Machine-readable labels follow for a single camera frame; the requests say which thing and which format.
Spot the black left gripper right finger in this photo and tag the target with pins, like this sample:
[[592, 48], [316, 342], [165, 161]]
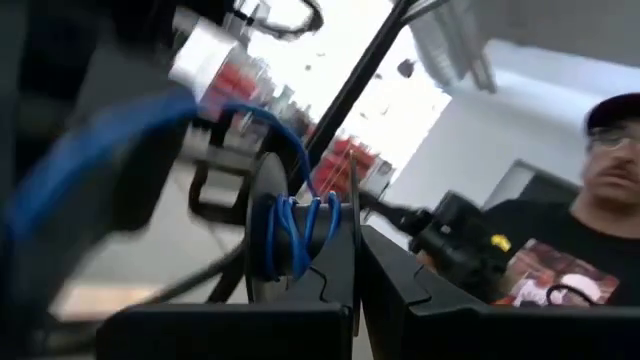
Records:
[[450, 335]]

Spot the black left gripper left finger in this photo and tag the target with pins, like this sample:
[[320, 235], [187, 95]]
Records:
[[225, 332]]

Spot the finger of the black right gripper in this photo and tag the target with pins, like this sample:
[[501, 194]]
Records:
[[387, 212]]

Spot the person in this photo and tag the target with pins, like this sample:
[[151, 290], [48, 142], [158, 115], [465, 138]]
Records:
[[575, 240]]

